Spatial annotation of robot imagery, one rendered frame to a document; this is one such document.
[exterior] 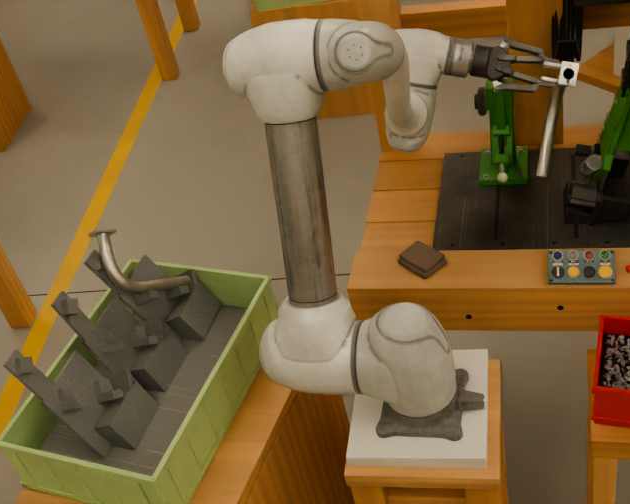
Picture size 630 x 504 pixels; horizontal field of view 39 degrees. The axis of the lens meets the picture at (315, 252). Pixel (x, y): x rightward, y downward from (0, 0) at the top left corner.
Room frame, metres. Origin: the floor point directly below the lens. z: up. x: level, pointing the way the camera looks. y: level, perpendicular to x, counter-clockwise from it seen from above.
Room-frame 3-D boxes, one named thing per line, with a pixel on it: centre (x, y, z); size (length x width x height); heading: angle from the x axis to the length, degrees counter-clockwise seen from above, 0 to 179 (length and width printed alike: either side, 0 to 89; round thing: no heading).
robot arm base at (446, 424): (1.21, -0.16, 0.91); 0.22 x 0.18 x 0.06; 69
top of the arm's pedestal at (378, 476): (1.22, -0.15, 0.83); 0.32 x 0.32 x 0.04; 72
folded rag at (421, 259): (1.64, -0.25, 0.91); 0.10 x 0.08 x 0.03; 31
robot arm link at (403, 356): (1.22, -0.13, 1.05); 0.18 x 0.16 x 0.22; 68
